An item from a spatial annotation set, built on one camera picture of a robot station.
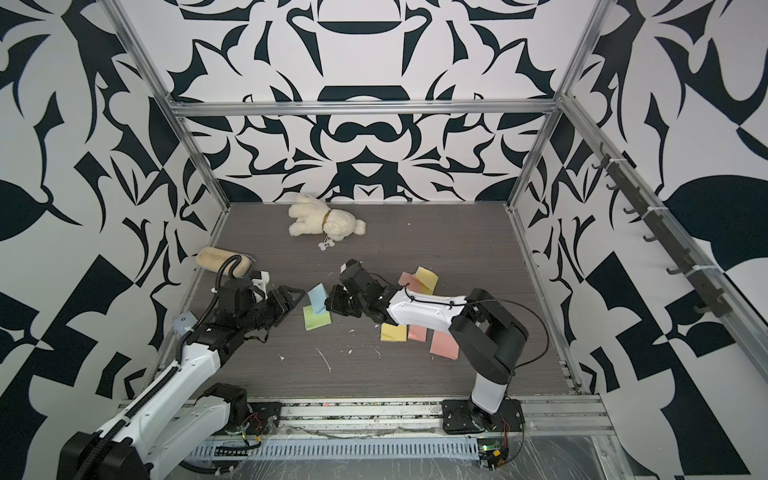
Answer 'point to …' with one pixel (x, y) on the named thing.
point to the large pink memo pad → (445, 345)
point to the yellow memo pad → (393, 332)
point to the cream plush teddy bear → (314, 216)
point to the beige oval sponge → (212, 258)
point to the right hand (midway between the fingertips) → (321, 298)
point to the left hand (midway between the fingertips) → (299, 292)
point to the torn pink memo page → (414, 283)
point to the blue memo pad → (318, 296)
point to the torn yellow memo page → (427, 277)
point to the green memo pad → (314, 321)
